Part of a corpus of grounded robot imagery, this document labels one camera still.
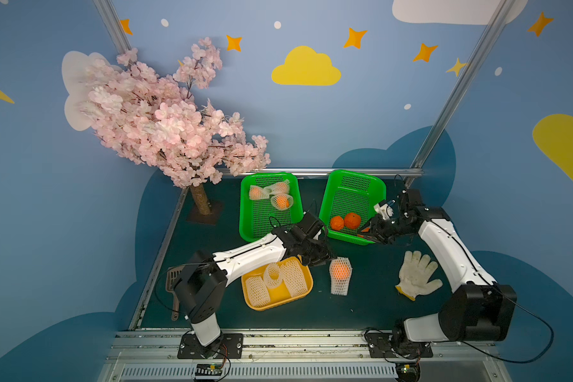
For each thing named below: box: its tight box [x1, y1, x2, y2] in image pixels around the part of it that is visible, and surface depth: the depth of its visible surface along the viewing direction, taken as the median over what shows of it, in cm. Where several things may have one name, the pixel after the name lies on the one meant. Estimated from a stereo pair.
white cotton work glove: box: [394, 250, 444, 301], surface depth 90 cm
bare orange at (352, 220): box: [343, 212, 362, 230], surface depth 102 cm
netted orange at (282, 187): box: [265, 179, 291, 200], surface depth 110 cm
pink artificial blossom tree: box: [80, 37, 271, 225], surface depth 71 cm
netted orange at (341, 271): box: [329, 256, 353, 297], surface depth 83 cm
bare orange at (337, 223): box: [331, 215, 345, 231], surface depth 103 cm
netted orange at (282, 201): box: [270, 193, 294, 211], surface depth 108 cm
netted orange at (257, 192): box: [249, 184, 270, 200], surface depth 113 cm
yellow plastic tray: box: [241, 254, 314, 312], surface depth 84 cm
